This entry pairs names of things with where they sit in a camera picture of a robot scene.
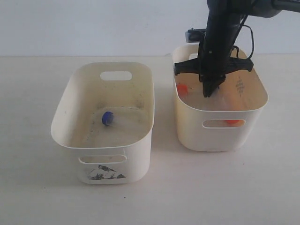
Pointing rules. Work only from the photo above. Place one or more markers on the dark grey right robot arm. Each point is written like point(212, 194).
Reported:
point(267, 9)

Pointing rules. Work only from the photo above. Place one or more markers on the orange-capped clear tube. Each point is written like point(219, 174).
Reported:
point(230, 103)
point(184, 91)

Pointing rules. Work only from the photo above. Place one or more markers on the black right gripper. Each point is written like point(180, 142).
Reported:
point(214, 61)

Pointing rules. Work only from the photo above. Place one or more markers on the blue-capped clear tube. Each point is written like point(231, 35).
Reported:
point(217, 97)
point(112, 119)

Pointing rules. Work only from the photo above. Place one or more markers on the cream plastic bin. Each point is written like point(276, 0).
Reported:
point(99, 154)
point(201, 124)

